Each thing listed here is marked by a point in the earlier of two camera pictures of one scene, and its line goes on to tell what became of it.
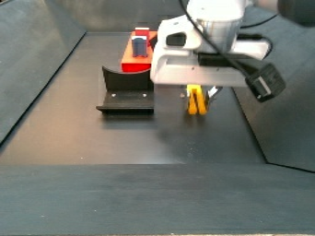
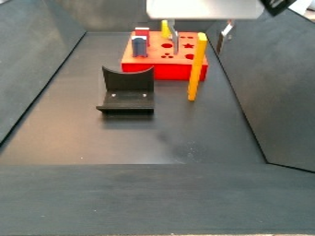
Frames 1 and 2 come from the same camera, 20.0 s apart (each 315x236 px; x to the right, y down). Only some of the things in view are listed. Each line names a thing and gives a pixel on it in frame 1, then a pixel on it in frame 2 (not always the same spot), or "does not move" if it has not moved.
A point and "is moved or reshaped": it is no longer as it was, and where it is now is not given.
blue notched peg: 139,47 does not move
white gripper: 183,64 → 203,9
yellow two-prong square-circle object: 195,91 is moved or reshaped
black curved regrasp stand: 128,92 does not move
